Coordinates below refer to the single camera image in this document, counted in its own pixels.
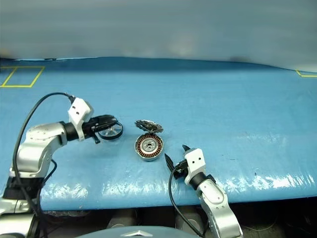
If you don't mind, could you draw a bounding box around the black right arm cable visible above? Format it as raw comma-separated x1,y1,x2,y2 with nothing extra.
168,166,206,238

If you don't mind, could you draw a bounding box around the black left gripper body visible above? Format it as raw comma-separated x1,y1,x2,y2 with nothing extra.
82,116,105,145

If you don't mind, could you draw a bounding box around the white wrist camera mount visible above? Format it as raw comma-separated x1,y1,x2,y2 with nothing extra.
67,97,95,142
184,148,207,185

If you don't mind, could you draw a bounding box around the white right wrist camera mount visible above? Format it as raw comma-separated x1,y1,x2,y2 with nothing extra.
184,148,207,185

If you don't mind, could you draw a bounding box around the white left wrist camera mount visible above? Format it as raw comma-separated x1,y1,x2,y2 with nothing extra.
67,97,95,142

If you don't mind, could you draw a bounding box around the silver spoked rotor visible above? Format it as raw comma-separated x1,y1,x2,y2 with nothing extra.
98,121,124,142

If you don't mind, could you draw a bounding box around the grey robot torso with logo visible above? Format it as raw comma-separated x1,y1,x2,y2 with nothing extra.
76,225,199,238

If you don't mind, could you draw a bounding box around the motor housing with copper windings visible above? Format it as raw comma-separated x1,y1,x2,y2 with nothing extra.
134,132,165,163

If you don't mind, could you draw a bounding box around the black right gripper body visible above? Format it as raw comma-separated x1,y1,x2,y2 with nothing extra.
173,160,189,180

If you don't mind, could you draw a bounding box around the grey rounded shape under table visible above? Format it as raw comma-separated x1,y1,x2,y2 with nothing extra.
106,210,136,229
174,210,207,232

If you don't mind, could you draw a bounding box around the blue plastic table cover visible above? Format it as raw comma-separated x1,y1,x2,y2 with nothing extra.
0,56,317,212

